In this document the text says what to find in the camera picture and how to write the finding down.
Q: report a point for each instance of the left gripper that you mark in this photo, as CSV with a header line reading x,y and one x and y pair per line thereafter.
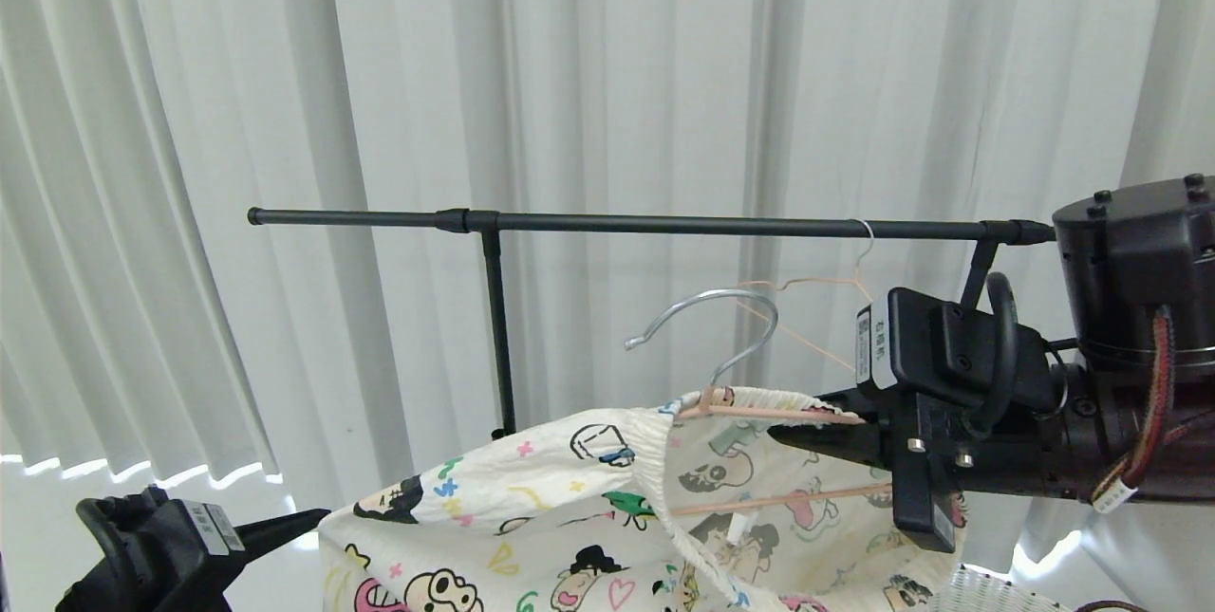
x,y
142,595

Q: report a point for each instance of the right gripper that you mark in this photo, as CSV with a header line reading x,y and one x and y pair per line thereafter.
x,y
1006,451

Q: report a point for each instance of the pink clothes hanger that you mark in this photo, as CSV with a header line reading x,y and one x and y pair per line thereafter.
x,y
778,414
816,347

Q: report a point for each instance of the cream printed garment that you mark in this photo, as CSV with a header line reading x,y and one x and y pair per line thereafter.
x,y
532,498

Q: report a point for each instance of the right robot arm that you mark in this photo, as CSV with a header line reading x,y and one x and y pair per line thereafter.
x,y
1130,251

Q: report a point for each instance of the white laundry basket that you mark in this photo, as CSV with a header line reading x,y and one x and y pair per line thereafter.
x,y
997,593

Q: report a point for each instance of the black clothes rack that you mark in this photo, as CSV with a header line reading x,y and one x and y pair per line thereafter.
x,y
664,224

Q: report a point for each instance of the white curtain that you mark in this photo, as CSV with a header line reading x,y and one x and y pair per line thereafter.
x,y
607,71

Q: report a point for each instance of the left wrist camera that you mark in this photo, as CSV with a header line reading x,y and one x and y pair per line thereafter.
x,y
204,531

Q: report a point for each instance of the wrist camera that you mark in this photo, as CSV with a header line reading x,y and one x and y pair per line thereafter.
x,y
911,337
204,531

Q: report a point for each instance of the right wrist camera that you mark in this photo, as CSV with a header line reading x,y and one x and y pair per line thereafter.
x,y
911,337

